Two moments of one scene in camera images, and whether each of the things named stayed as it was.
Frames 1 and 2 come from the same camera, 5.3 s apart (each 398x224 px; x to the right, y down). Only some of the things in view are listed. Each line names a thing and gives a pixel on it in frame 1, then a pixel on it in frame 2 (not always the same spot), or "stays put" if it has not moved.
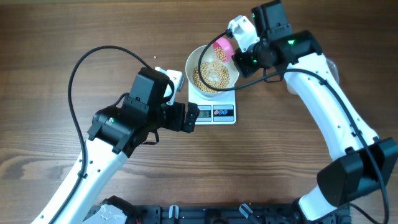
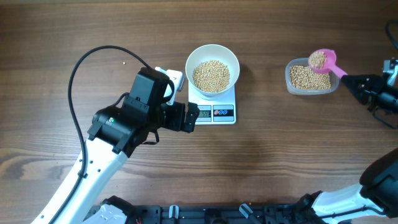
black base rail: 240,213 stays put
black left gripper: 176,123 stays put
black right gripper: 244,67 -> 374,84
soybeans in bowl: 212,74 stays put
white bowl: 216,73 stays put
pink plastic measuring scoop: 226,46 -> 324,60
